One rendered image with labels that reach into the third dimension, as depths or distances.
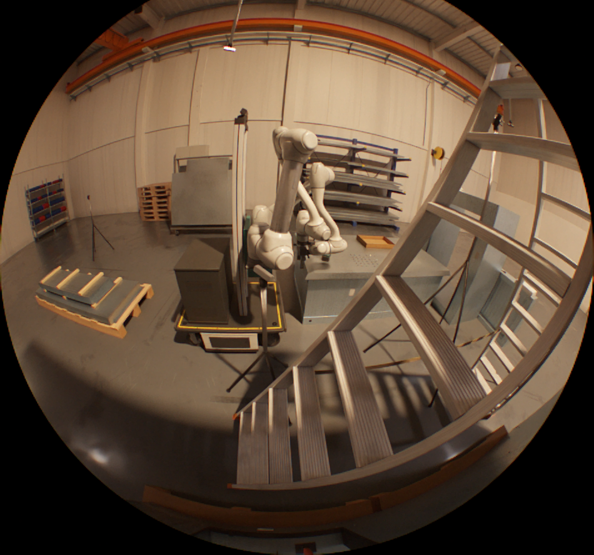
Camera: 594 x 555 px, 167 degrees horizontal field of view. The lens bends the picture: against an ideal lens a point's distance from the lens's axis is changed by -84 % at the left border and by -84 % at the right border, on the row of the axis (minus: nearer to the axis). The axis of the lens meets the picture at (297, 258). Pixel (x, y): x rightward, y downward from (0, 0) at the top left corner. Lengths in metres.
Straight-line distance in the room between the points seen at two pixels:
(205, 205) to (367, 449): 4.18
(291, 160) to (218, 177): 3.25
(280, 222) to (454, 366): 0.93
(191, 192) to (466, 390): 4.39
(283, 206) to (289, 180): 0.13
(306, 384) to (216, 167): 3.98
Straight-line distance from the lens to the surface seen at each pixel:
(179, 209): 4.49
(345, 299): 2.03
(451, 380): 0.37
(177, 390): 1.81
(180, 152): 6.68
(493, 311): 3.39
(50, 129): 11.63
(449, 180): 0.56
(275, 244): 1.03
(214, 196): 4.17
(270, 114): 6.44
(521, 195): 11.07
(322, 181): 1.44
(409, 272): 2.16
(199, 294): 1.53
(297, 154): 1.00
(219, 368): 1.82
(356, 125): 6.75
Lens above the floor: 1.51
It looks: 27 degrees down
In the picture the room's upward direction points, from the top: 5 degrees clockwise
